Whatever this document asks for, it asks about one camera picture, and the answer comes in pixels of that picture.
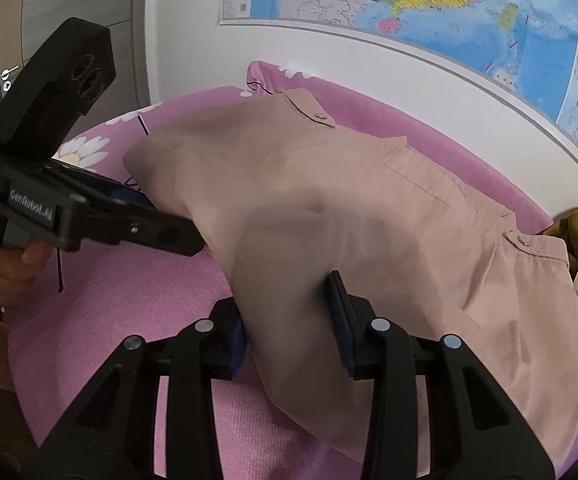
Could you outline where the beige pink garment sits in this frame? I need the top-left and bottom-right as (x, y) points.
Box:
(123, 89), (578, 466)

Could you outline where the person's left hand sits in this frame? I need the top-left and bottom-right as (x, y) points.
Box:
(0, 238), (55, 308)

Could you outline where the pink floral bed sheet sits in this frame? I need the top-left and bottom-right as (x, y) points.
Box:
(7, 62), (578, 479)

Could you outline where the grey wardrobe door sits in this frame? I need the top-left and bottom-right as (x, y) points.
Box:
(0, 0), (150, 122)

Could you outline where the colourful wall map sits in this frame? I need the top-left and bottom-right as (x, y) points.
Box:
(222, 0), (578, 148)

